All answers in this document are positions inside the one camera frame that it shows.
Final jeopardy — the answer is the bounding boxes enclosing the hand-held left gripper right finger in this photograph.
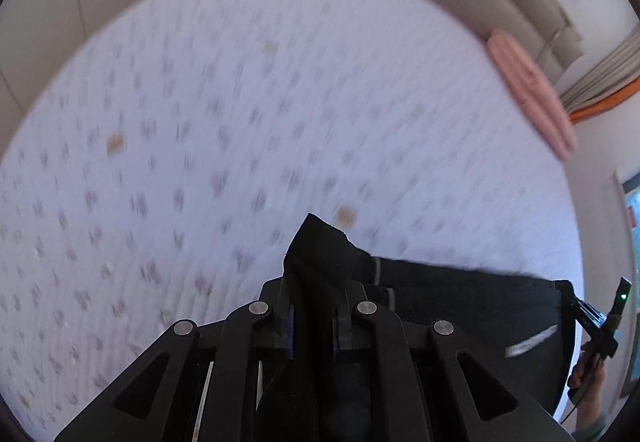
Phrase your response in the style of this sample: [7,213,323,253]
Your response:
[332,284,576,442]

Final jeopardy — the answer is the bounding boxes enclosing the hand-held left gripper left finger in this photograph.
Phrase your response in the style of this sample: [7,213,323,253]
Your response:
[52,278,296,442]

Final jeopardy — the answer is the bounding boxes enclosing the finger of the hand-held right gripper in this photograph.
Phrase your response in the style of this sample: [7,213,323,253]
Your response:
[567,296,608,339]

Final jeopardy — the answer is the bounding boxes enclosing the black jacket with grey piping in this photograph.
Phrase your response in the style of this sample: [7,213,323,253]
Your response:
[255,213,577,442]

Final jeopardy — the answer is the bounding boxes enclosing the person's right forearm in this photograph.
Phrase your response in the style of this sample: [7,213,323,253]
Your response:
[570,387,617,442]

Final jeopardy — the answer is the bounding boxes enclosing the person's right hand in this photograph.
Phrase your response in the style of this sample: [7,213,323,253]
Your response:
[567,341,608,404]

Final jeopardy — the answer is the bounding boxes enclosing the orange wooden ledge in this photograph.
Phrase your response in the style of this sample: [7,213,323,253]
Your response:
[570,76,640,125]

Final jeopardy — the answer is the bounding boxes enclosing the bed with white patterned sheet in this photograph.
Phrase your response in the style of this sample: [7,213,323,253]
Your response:
[0,0,587,442]

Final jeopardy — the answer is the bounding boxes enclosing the pink pillow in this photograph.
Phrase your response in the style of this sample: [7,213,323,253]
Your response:
[486,28,577,161]

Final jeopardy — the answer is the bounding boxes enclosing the beige curtain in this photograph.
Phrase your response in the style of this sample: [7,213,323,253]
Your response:
[559,22,640,108]

